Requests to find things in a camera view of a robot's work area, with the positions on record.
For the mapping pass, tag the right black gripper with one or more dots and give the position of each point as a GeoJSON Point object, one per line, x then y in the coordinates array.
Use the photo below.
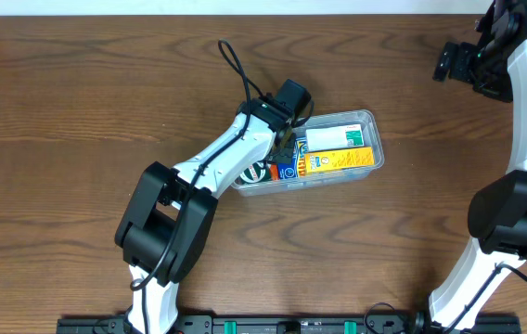
{"type": "Point", "coordinates": [445, 63]}

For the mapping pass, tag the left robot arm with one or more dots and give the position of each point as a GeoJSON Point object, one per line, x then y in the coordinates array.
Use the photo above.
{"type": "Point", "coordinates": [164, 228]}

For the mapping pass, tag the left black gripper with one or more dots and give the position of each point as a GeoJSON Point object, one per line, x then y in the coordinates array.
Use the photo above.
{"type": "Point", "coordinates": [290, 145]}

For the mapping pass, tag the green round-logo box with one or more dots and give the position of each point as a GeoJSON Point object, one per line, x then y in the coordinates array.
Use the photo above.
{"type": "Point", "coordinates": [258, 172]}

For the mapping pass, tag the red medicine box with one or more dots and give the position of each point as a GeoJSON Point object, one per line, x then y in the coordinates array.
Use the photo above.
{"type": "Point", "coordinates": [274, 172]}

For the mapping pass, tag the blue Kool Fever box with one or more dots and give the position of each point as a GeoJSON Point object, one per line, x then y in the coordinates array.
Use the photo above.
{"type": "Point", "coordinates": [297, 167]}

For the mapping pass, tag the clear plastic container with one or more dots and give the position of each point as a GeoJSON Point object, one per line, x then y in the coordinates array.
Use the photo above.
{"type": "Point", "coordinates": [371, 137]}

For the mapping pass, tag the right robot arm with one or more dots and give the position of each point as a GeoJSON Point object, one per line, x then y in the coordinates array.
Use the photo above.
{"type": "Point", "coordinates": [497, 222]}

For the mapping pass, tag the yellow medicine box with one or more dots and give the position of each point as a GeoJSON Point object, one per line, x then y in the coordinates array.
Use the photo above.
{"type": "Point", "coordinates": [339, 159]}

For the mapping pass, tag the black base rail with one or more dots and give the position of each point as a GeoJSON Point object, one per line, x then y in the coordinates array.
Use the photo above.
{"type": "Point", "coordinates": [205, 324]}

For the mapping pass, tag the white Panadol box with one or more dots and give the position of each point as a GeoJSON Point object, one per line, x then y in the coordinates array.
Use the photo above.
{"type": "Point", "coordinates": [337, 137]}

